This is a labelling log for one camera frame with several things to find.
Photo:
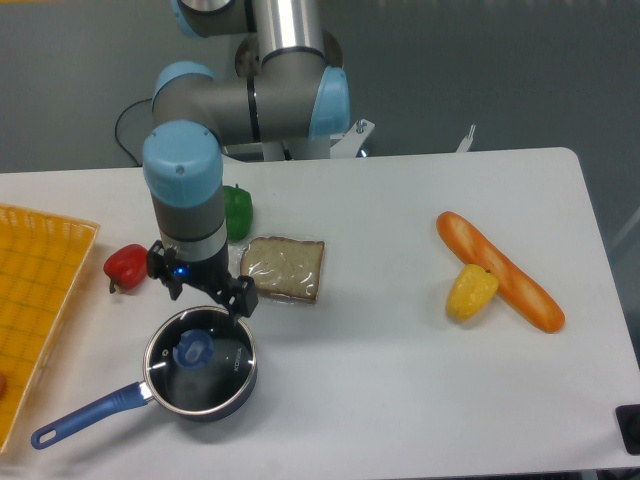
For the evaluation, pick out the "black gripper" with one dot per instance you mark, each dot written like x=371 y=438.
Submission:
x=211 y=276

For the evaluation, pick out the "glass lid blue knob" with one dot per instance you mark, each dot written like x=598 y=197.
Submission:
x=201 y=364

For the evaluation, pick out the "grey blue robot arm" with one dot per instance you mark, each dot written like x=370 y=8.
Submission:
x=296 y=94

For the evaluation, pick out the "wrapped brown bread slice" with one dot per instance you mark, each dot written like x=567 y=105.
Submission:
x=282 y=268

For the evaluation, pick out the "green bell pepper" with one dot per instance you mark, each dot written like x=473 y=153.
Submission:
x=238 y=211

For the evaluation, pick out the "red bell pepper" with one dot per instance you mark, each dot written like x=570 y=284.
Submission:
x=126 y=268

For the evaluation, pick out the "yellow woven basket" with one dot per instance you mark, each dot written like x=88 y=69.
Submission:
x=42 y=255

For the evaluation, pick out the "yellow bell pepper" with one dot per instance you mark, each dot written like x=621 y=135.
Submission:
x=473 y=288

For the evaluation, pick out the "orange baguette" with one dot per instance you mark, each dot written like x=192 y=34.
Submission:
x=517 y=288

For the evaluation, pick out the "black device at edge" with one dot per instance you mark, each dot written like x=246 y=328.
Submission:
x=628 y=418

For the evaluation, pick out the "blue saucepan with handle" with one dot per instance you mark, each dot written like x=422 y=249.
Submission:
x=134 y=395

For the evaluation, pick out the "white table bracket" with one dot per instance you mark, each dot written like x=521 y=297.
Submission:
x=467 y=141

